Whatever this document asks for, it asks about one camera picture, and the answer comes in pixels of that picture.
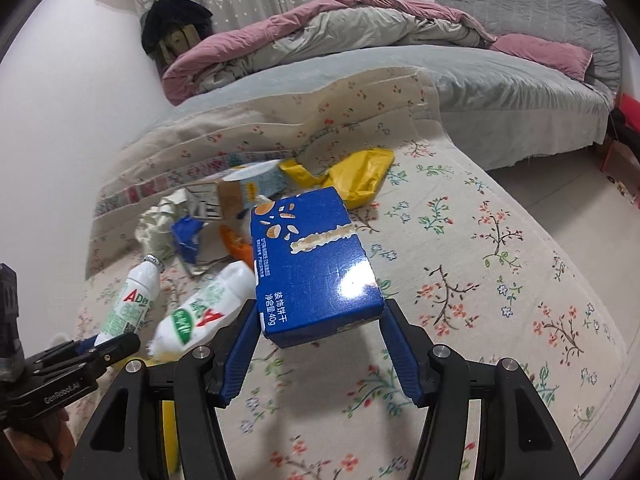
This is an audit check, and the person's left hand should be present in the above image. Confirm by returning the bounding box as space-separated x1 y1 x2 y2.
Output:
2 405 76 480

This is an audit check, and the pink grey duvet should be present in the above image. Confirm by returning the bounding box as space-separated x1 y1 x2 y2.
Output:
162 0 498 107

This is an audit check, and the crumpled white tissue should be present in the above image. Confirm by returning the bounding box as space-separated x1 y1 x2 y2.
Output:
136 192 188 261

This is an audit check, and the white milk bottle silver ring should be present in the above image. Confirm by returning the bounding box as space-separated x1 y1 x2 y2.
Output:
95 255 166 346

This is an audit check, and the pink pillow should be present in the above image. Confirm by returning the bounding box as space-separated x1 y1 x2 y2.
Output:
492 34 595 82

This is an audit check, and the floral blanket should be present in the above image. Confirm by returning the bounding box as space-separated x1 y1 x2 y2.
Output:
70 67 631 480

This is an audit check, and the black jacket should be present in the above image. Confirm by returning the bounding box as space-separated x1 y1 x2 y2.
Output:
141 0 213 56

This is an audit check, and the opened white blue carton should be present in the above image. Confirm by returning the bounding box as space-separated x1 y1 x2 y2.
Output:
182 160 291 222

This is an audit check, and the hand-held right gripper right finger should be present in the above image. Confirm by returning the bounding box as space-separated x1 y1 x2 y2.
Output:
378 299 571 480

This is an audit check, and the blue biscuit box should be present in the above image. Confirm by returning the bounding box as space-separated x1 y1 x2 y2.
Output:
249 186 385 350

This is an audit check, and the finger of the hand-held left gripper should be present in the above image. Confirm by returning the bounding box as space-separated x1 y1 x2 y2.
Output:
27 336 101 367
65 331 142 377

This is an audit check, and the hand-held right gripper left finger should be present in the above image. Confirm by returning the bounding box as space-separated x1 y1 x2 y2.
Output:
75 299 261 480

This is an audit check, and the grey quilted pillow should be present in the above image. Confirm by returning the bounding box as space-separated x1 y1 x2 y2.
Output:
431 0 623 93

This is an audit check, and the blue foil wrapper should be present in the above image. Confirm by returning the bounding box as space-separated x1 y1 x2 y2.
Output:
171 216 207 277

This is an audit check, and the orange snack wrapper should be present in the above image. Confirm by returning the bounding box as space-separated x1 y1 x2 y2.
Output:
220 225 256 271

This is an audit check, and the olive coat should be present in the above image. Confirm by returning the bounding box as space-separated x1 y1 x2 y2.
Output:
152 22 201 73

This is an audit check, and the red item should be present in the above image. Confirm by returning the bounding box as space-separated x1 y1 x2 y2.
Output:
615 92 640 131

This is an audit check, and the grey bed sheet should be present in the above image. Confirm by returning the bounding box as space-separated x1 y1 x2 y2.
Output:
165 45 616 171

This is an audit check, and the yellow plastic bag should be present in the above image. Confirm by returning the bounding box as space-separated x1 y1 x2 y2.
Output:
278 147 396 209

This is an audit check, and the cardboard box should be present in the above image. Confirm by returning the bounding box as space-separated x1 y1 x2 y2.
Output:
600 137 640 177

